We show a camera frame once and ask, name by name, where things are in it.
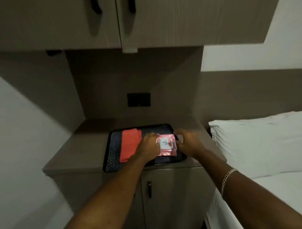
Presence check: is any person's right hand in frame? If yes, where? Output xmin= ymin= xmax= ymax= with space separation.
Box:
xmin=173 ymin=128 xmax=206 ymax=158

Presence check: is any person's left hand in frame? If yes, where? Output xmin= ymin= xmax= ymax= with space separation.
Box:
xmin=134 ymin=132 xmax=161 ymax=163

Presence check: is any pink wet wipes packet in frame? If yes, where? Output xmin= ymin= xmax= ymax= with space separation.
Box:
xmin=155 ymin=133 xmax=177 ymax=157

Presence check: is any person's left forearm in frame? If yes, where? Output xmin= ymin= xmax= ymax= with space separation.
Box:
xmin=64 ymin=154 xmax=159 ymax=229

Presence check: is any person's right forearm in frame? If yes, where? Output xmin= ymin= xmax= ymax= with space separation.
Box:
xmin=192 ymin=147 xmax=302 ymax=229

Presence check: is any red folded cloth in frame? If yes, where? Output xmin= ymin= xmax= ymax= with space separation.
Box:
xmin=119 ymin=129 xmax=142 ymax=163

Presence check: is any black patterned tray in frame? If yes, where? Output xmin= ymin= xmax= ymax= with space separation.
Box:
xmin=103 ymin=123 xmax=187 ymax=173

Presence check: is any white pillow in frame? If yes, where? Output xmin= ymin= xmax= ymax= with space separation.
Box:
xmin=208 ymin=111 xmax=302 ymax=179

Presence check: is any white bed sheet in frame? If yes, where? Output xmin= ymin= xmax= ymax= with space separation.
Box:
xmin=206 ymin=172 xmax=302 ymax=229

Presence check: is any beige upper cabinet door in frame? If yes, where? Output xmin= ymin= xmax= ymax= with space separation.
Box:
xmin=116 ymin=0 xmax=279 ymax=53
xmin=0 ymin=0 xmax=122 ymax=52

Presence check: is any black wall socket plate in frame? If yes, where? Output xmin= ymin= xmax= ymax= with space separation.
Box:
xmin=127 ymin=93 xmax=151 ymax=107

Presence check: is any silver chain bracelet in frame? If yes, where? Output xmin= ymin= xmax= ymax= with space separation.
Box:
xmin=221 ymin=168 xmax=238 ymax=199

